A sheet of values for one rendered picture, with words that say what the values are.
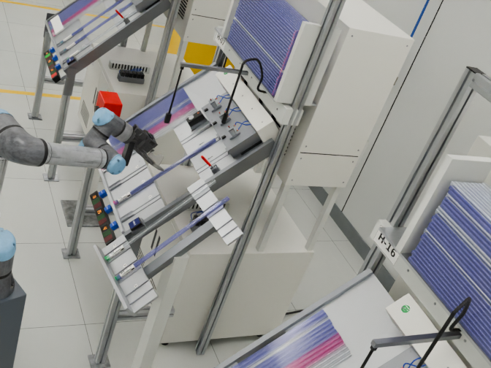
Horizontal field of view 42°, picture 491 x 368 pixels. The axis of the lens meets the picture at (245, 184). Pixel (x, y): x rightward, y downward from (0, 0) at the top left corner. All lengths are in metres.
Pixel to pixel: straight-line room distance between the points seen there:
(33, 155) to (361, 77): 1.27
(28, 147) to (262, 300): 1.49
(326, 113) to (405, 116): 1.58
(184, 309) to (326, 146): 1.00
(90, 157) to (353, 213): 2.52
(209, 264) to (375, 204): 1.72
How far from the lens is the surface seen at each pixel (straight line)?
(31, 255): 3.57
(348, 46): 2.52
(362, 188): 4.44
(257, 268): 3.02
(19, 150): 2.21
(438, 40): 4.05
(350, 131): 2.74
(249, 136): 2.58
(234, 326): 3.27
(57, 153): 2.28
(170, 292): 2.56
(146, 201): 2.70
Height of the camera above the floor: 2.32
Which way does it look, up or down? 30 degrees down
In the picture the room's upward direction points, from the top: 21 degrees clockwise
